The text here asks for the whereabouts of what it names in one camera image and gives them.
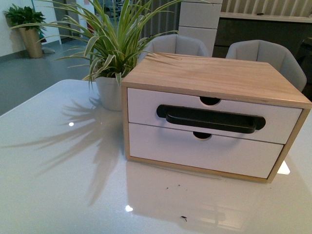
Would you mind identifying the wooden drawer cabinet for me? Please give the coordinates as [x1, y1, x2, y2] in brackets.
[121, 54, 312, 183]

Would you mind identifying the white drawer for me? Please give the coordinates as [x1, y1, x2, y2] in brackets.
[127, 88, 302, 144]
[129, 123, 283, 178]

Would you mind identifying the left grey chair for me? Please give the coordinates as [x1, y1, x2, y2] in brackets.
[138, 34, 211, 63]

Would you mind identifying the green spider plant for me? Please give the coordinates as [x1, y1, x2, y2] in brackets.
[9, 0, 210, 86]

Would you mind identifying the white pillar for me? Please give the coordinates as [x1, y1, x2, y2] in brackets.
[178, 0, 223, 55]

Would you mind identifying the grey chair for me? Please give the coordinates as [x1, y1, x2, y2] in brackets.
[138, 34, 211, 63]
[226, 39, 307, 92]

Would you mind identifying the right grey chair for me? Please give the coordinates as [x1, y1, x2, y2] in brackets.
[226, 39, 307, 92]

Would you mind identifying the white plant pot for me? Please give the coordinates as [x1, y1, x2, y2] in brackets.
[95, 77, 122, 112]

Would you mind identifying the background green plant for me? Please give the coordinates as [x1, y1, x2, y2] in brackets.
[3, 4, 45, 31]

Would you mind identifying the tall tan planter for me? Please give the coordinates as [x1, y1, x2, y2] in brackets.
[19, 27, 43, 59]

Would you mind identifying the dark counter with shelf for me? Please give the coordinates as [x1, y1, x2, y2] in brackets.
[213, 15, 312, 58]

